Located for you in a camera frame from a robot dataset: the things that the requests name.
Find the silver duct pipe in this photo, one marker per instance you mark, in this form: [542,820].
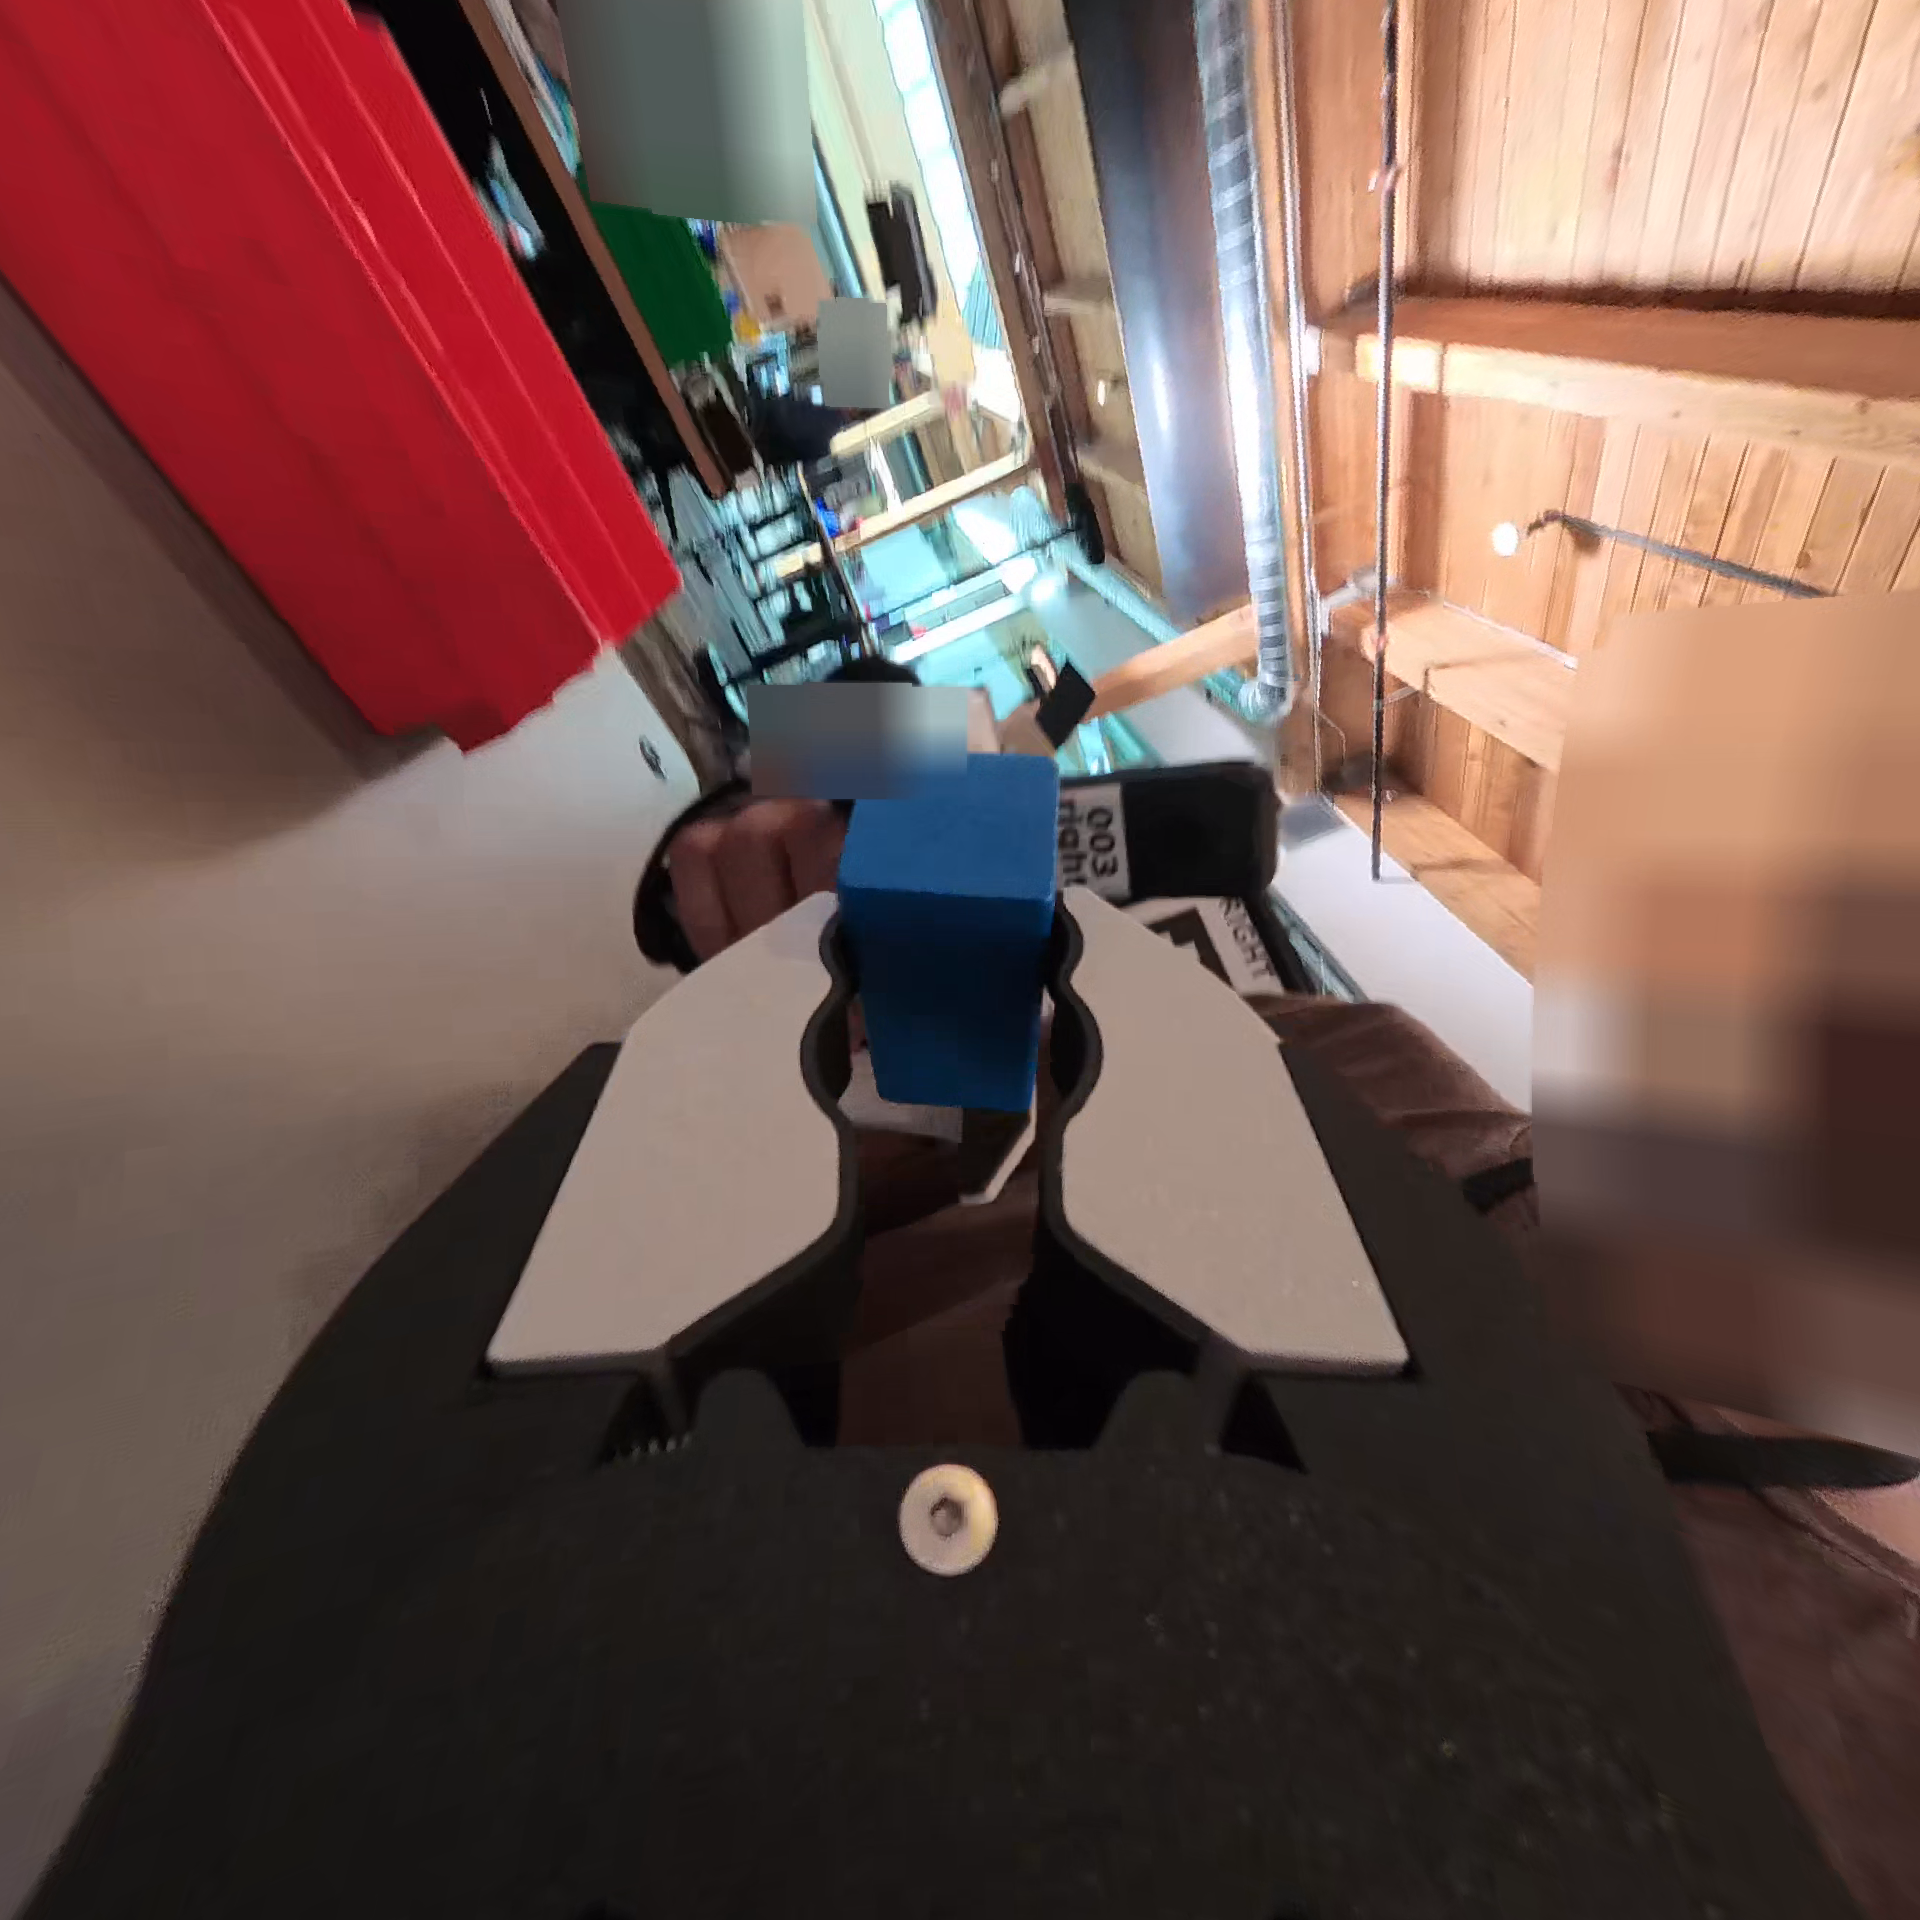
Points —
[1257,357]

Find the red plastic bin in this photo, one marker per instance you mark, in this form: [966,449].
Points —
[274,302]

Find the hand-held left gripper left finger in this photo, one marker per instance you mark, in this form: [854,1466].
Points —
[673,1183]

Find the green plastic bin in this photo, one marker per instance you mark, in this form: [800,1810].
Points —
[660,286]

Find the person's brown clothing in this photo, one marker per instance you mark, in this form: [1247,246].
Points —
[1413,1111]

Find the person's right hand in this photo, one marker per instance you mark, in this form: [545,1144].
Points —
[734,875]

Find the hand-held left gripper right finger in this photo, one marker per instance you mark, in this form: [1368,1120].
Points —
[1215,1183]

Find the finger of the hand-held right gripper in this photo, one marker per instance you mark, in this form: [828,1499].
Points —
[1005,1165]
[904,1120]

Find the blue wooden block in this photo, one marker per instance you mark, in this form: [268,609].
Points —
[943,928]

